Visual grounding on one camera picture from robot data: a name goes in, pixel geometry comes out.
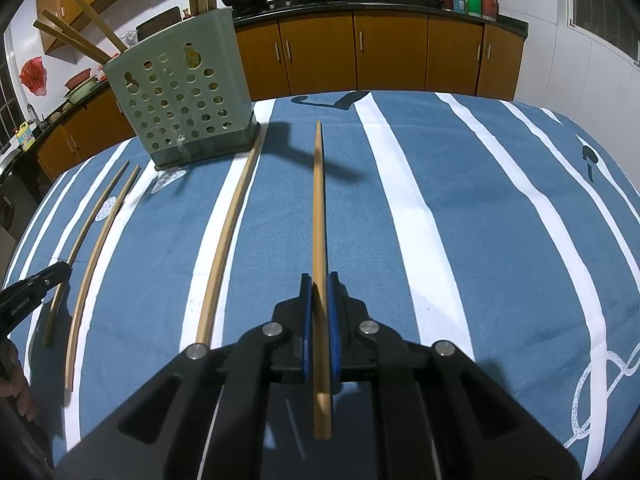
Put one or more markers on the person's left hand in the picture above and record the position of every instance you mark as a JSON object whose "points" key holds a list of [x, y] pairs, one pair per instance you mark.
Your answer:
{"points": [[22, 400]]}

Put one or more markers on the black kitchen countertop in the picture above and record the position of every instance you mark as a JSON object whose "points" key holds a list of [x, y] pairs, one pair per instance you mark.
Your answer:
{"points": [[380, 5]]}

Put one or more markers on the wooden lower kitchen cabinets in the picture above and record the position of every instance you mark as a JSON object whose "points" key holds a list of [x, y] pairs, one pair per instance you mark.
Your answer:
{"points": [[390, 50]]}

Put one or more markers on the yellow detergent bottle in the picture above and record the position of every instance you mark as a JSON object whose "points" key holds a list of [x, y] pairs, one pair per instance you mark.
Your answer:
{"points": [[25, 137]]}

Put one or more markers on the green basin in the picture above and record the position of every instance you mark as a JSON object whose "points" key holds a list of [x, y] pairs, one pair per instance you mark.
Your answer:
{"points": [[80, 92]]}

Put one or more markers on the dark cutting board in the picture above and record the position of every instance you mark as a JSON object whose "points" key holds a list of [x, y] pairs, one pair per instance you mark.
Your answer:
{"points": [[160, 22]]}

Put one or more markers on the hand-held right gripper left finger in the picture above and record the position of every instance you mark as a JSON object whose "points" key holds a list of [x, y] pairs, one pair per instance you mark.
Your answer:
{"points": [[305, 330]]}

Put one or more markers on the red box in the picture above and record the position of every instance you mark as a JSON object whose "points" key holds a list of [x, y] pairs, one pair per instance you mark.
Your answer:
{"points": [[490, 0]]}

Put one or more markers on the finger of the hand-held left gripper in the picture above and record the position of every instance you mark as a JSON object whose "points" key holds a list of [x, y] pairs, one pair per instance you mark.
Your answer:
{"points": [[50, 275]]}

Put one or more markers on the blue white striped tablecloth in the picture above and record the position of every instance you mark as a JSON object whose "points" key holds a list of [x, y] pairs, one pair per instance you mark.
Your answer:
{"points": [[450, 260]]}

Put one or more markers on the red basin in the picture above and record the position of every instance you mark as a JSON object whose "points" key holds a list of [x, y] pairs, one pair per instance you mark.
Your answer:
{"points": [[77, 79]]}

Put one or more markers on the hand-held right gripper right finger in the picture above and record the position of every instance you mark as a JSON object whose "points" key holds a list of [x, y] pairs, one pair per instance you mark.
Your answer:
{"points": [[334, 330]]}

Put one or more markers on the green perforated utensil holder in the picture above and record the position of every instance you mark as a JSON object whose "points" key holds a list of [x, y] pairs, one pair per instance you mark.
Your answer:
{"points": [[220, 40]]}

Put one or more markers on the gas stove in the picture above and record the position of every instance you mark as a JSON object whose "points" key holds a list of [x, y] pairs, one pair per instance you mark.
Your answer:
{"points": [[280, 4]]}

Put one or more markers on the clear plastic bag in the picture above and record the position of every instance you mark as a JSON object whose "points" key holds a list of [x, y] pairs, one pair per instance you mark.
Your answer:
{"points": [[129, 37]]}

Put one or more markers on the red hanging plastic bag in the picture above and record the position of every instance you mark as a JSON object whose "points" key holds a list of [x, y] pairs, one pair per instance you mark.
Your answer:
{"points": [[32, 75]]}

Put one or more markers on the barred window with white frame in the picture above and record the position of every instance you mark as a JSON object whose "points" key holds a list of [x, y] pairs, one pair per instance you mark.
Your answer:
{"points": [[600, 5]]}

